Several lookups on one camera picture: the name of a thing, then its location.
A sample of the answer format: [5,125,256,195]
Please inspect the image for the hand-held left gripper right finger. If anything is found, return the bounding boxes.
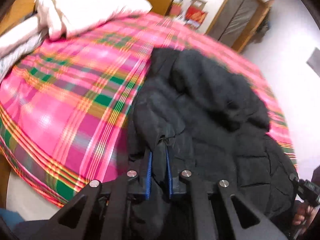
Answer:
[166,147,288,240]

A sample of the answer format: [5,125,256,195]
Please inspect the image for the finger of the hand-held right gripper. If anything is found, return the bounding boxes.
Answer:
[289,175,303,192]

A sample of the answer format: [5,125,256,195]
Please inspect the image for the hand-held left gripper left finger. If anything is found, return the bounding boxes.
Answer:
[42,152,153,240]

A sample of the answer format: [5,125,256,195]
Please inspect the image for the black hooded puffer jacket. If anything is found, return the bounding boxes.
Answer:
[126,47,300,240]

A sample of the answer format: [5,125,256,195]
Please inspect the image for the person's right hand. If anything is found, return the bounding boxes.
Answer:
[292,202,313,227]

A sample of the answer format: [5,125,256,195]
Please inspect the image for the pink plaid bed sheet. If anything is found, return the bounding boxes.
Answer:
[0,12,298,208]

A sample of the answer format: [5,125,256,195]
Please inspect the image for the hanging dark bags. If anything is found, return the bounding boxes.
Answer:
[255,17,272,43]

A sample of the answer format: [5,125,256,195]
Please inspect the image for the red gift box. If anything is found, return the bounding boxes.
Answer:
[185,0,208,27]

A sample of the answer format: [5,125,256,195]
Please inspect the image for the wooden door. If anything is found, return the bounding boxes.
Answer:
[205,0,275,53]

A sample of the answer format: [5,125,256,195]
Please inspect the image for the white folded duvet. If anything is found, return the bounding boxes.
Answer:
[34,0,153,40]

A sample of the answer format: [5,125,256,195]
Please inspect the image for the paw print pillowcase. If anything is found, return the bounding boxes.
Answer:
[0,52,20,80]

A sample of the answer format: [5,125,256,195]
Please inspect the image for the white pillow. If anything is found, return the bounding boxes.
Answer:
[0,27,48,58]

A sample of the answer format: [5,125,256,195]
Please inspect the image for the grey wall panel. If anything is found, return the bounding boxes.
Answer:
[306,49,320,77]

